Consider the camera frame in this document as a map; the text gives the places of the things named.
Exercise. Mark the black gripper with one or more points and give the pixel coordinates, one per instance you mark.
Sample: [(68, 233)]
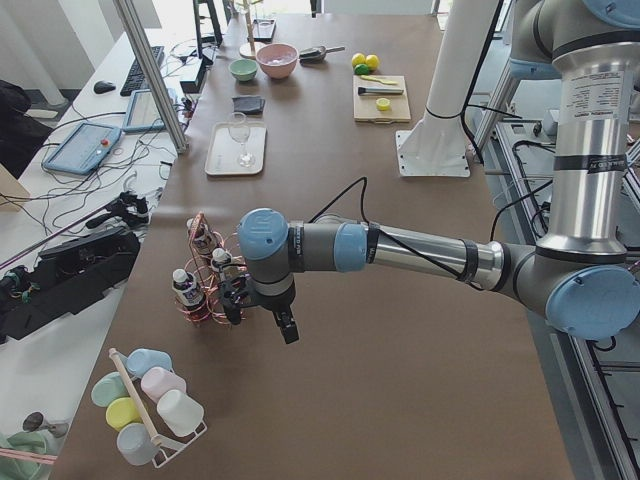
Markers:
[(276, 306)]

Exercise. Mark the copper wire bottle basket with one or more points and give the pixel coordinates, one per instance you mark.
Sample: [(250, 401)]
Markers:
[(201, 268)]

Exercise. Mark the tea bottle white cap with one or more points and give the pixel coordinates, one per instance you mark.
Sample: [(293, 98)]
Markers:
[(187, 290)]

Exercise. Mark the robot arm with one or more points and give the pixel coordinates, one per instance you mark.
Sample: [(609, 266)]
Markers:
[(575, 275)]

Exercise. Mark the pink pastel cup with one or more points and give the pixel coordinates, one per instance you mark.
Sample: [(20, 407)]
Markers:
[(157, 381)]

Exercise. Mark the white pastel cup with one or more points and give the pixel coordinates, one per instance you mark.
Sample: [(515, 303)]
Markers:
[(181, 413)]

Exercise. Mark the blue pastel cup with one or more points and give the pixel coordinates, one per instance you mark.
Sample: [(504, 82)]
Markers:
[(141, 360)]

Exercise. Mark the white cup rack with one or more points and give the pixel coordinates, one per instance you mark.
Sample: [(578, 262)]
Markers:
[(168, 445)]

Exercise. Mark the green pastel cup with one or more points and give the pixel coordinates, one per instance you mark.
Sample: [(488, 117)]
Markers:
[(108, 389)]

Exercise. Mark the cream rabbit tray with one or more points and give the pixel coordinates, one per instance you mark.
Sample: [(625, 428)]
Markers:
[(223, 151)]

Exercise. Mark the yellow pastel cup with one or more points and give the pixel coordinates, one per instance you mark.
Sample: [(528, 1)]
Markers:
[(121, 412)]

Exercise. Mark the grey pastel cup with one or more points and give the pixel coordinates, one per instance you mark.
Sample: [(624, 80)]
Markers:
[(135, 445)]

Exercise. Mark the clear wine glass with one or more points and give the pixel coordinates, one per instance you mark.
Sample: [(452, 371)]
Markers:
[(239, 131)]

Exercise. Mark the metal grabber stick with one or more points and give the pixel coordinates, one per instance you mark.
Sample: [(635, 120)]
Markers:
[(24, 234)]

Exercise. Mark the black foam case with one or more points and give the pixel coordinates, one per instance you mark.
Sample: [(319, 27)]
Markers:
[(68, 278)]

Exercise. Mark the grey folded cloth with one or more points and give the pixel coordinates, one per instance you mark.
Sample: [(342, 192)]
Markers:
[(249, 104)]

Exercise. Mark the blue teach pendant far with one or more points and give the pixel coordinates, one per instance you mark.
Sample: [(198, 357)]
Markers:
[(142, 113)]

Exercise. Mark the blue teach pendant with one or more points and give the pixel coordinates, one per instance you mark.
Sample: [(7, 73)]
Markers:
[(142, 113), (84, 149)]

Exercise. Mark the blue teach pendant near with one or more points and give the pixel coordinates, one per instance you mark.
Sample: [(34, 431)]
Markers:
[(84, 149)]

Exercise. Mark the half lemon slice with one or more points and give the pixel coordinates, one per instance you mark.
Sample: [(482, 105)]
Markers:
[(383, 104)]

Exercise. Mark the green bowl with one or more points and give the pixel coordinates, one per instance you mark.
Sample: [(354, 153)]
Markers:
[(243, 70)]

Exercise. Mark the wooden cutting board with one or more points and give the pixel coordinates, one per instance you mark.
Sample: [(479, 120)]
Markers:
[(364, 107)]

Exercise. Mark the steel cylinder muddler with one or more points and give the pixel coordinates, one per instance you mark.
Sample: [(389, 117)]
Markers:
[(361, 91)]

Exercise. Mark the steel jigger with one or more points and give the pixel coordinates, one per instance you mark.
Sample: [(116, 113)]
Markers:
[(36, 421)]

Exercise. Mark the pink bowl with ice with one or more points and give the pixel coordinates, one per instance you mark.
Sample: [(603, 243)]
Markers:
[(277, 60)]

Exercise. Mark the wooden glass stand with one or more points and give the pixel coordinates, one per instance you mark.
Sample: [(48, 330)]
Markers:
[(249, 49)]

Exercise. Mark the steel ice scoop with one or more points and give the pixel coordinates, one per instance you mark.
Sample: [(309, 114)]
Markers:
[(317, 53)]

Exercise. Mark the black keyboard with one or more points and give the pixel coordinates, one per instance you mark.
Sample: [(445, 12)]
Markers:
[(136, 79)]

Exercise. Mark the green lime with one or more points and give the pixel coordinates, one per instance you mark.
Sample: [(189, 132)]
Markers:
[(361, 69)]

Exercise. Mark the yellow plastic knife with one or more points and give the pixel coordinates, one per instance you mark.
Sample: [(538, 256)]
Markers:
[(379, 80)]

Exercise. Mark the yellow lemon upper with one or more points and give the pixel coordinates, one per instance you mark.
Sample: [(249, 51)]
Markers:
[(358, 59)]

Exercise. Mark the yellow lemon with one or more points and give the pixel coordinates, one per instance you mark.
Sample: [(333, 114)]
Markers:
[(358, 59), (372, 61)]

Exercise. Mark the black computer mouse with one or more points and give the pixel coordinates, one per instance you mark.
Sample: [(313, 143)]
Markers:
[(102, 87)]

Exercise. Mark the yellow lemon lower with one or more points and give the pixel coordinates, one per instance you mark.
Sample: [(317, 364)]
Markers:
[(372, 61)]

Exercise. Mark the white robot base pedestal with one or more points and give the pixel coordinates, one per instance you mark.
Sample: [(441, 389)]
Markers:
[(436, 146)]

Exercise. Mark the aluminium frame post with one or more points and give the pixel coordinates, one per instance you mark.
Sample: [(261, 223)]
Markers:
[(142, 50)]

